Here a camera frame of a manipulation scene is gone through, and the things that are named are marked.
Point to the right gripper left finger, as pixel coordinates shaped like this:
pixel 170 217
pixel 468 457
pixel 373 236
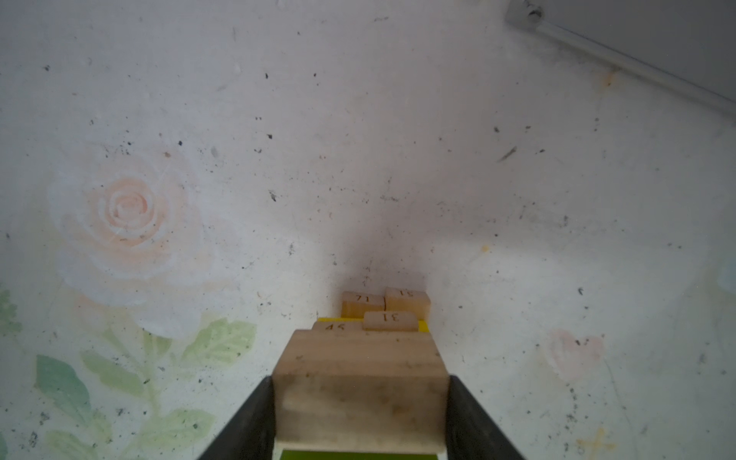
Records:
pixel 250 433

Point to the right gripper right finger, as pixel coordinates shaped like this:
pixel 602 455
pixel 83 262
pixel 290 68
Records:
pixel 471 434

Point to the green wood block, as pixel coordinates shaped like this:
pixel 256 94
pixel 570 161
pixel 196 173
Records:
pixel 305 455

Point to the yellow wood block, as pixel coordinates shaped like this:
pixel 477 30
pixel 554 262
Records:
pixel 423 327

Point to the natural wood block with hole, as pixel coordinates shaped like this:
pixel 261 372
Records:
pixel 390 322

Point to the silver metal first-aid case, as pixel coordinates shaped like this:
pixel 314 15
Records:
pixel 688 46

